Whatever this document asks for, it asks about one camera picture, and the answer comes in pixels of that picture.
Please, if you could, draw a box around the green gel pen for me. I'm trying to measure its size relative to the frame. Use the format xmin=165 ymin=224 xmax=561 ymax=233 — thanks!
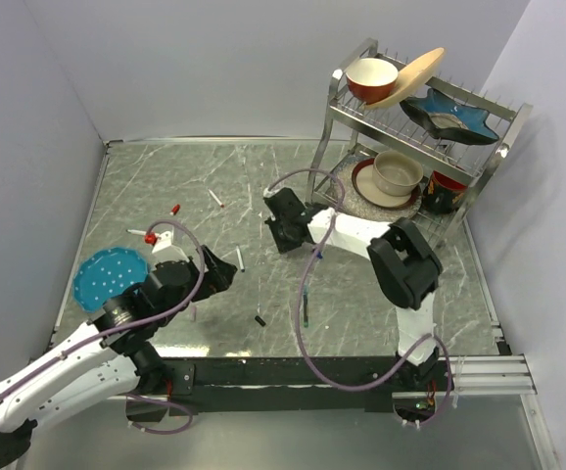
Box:
xmin=302 ymin=285 xmax=309 ymax=328

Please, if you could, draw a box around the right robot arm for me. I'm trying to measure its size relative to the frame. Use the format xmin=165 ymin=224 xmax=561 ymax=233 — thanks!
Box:
xmin=263 ymin=187 xmax=447 ymax=392

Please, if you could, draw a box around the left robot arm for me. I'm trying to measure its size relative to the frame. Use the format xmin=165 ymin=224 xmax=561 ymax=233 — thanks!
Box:
xmin=0 ymin=246 xmax=237 ymax=469

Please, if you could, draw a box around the white blue-tip marker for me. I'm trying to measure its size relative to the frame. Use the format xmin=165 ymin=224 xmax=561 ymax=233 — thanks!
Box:
xmin=235 ymin=245 xmax=246 ymax=272

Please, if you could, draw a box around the silver glitter plate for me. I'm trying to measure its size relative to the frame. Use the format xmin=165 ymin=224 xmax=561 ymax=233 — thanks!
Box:
xmin=329 ymin=156 xmax=423 ymax=227

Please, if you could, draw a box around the white red-tip marker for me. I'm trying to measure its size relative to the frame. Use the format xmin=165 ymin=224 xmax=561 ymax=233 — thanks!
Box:
xmin=208 ymin=188 xmax=225 ymax=208

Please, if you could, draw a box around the blue polka dot plate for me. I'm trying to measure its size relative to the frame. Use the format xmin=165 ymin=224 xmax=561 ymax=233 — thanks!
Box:
xmin=72 ymin=247 xmax=150 ymax=312

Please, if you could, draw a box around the red brown plate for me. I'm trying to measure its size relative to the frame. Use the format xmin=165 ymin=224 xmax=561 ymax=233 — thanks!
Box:
xmin=352 ymin=159 xmax=421 ymax=210

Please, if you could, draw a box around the beige ceramic bowl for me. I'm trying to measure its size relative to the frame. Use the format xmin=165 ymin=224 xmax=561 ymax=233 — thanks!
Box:
xmin=371 ymin=151 xmax=424 ymax=196

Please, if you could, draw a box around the steel dish rack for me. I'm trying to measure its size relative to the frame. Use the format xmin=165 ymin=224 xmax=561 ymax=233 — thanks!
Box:
xmin=312 ymin=38 xmax=533 ymax=247

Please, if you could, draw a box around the black red patterned cup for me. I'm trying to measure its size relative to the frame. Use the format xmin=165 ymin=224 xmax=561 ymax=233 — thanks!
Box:
xmin=421 ymin=171 xmax=468 ymax=214

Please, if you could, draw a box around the red white bowl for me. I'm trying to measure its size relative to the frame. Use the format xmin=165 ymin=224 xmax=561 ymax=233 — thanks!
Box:
xmin=345 ymin=58 xmax=399 ymax=104

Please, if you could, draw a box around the blue star-shaped dish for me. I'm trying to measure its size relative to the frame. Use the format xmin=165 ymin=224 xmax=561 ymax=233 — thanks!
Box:
xmin=400 ymin=88 xmax=499 ymax=146

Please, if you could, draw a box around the beige wooden plate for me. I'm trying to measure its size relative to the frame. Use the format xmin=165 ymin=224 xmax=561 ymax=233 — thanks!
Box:
xmin=364 ymin=47 xmax=446 ymax=110

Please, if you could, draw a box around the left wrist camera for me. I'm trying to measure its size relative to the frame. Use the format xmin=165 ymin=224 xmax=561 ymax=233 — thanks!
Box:
xmin=144 ymin=230 xmax=188 ymax=263

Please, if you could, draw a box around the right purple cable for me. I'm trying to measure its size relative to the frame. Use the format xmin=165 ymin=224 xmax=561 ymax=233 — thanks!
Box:
xmin=265 ymin=167 xmax=455 ymax=432

